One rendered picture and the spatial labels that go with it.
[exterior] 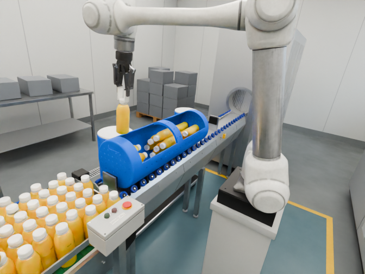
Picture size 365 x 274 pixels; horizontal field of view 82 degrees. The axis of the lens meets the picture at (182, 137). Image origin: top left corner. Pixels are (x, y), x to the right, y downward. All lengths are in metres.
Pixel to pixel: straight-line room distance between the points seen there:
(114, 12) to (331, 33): 5.25
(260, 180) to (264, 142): 0.14
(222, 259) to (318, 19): 5.25
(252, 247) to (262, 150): 0.56
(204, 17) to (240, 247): 1.06
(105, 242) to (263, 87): 0.74
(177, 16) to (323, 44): 5.06
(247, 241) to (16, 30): 4.12
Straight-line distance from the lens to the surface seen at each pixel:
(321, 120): 5.91
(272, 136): 0.78
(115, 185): 1.20
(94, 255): 1.06
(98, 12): 0.83
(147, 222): 2.19
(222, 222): 1.18
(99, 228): 0.86
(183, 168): 1.61
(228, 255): 1.31
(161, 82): 4.76
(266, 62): 0.72
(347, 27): 5.79
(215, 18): 0.90
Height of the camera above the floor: 1.71
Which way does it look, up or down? 23 degrees down
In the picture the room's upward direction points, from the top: 5 degrees clockwise
